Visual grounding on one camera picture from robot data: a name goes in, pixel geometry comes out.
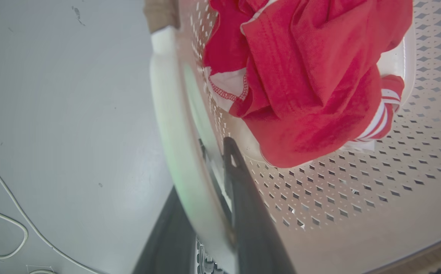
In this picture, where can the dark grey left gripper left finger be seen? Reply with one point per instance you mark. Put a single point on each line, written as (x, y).
(169, 243)

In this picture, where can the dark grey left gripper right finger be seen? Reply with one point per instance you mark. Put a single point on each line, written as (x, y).
(253, 220)

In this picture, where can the white perforated laundry basket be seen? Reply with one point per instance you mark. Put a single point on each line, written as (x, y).
(357, 198)

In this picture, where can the red garment with white stripes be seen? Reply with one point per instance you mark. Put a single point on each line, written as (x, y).
(308, 83)

